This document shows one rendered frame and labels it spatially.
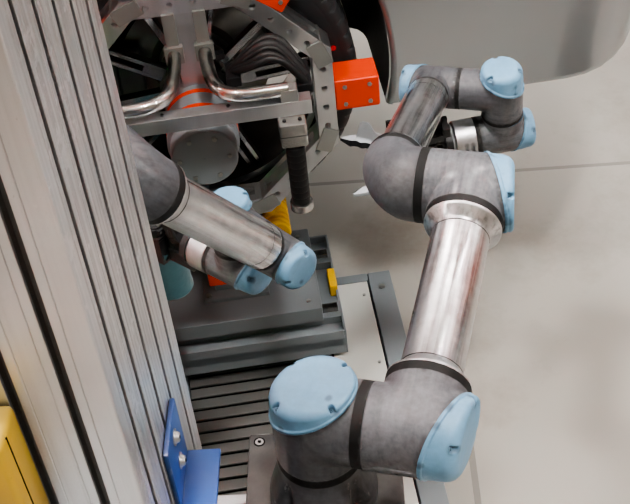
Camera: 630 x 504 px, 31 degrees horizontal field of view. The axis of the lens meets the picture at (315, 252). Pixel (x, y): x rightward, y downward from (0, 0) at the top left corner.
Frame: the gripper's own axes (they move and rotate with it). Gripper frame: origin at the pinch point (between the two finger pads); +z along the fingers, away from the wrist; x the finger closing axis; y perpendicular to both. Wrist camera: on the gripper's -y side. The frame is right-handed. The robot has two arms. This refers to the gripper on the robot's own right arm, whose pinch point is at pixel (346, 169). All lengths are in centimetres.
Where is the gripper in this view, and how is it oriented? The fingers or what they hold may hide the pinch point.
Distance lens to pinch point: 215.7
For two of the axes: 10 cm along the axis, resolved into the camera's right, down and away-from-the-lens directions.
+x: 1.4, 7.5, -6.5
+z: -9.8, 1.8, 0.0
